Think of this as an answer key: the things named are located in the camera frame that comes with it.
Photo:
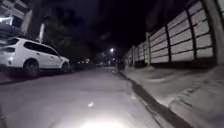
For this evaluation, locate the street lamp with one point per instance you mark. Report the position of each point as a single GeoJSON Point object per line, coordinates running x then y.
{"type": "Point", "coordinates": [111, 50]}

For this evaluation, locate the grey concrete road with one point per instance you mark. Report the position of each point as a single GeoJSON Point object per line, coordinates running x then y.
{"type": "Point", "coordinates": [76, 96]}

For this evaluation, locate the dark kerb gutter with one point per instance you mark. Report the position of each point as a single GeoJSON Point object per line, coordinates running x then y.
{"type": "Point", "coordinates": [150, 100]}

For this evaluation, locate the dark trees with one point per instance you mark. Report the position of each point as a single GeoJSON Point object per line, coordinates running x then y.
{"type": "Point", "coordinates": [66, 36]}

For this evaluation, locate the grey concrete sidewalk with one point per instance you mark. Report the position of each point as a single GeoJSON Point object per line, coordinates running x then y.
{"type": "Point", "coordinates": [186, 90]}

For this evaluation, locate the white car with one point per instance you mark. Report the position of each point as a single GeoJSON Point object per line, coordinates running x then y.
{"type": "Point", "coordinates": [30, 55]}

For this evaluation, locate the building with lit windows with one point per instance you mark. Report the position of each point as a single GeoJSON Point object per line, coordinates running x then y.
{"type": "Point", "coordinates": [13, 18]}

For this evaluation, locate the pale slatted fence wall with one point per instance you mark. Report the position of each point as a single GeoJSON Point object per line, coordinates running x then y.
{"type": "Point", "coordinates": [181, 41]}

